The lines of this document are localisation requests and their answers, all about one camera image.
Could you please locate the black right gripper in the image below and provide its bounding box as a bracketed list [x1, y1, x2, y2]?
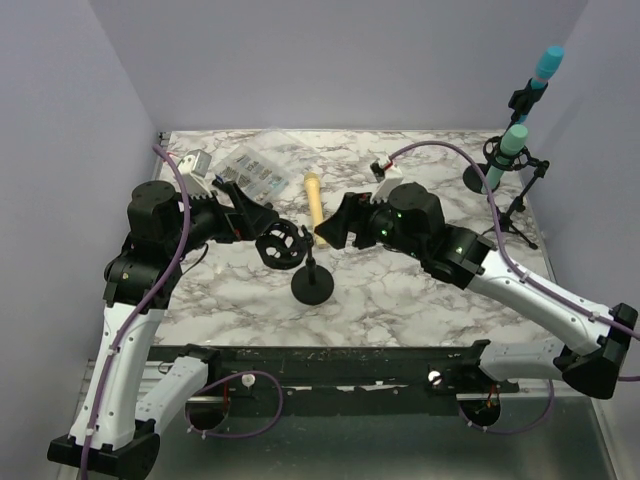
[315, 190, 425, 261]

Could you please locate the blue microphone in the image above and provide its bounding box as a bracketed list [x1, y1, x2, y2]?
[509, 46, 565, 124]

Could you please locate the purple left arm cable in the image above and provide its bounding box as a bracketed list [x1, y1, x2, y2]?
[79, 144, 284, 480]

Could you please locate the clear plastic screw organizer box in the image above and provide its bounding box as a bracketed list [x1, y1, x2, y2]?
[213, 147, 290, 204]

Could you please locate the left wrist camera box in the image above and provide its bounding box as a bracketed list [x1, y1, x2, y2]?
[169, 149, 213, 198]

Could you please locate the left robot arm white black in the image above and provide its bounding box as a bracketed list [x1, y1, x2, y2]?
[47, 180, 279, 479]

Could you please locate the mint green microphone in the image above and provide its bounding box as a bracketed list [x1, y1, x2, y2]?
[481, 124, 529, 194]

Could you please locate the black shock mount desk stand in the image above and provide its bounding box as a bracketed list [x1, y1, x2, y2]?
[255, 219, 334, 306]

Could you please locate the black tripod shock mount stand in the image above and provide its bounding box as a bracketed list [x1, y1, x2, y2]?
[483, 136, 550, 250]

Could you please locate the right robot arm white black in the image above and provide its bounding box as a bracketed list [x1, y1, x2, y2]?
[314, 183, 638, 399]

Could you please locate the cream yellow microphone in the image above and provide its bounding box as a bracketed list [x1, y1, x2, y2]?
[304, 172, 324, 230]

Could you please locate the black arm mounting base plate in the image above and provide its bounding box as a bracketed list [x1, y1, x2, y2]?
[148, 341, 518, 418]

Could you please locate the black round base mic stand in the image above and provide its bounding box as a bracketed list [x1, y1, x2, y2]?
[479, 77, 548, 191]

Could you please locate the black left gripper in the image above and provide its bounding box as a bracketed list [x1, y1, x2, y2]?
[167, 180, 279, 258]

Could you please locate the aluminium extrusion rail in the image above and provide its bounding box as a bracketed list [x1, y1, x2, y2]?
[82, 355, 612, 401]

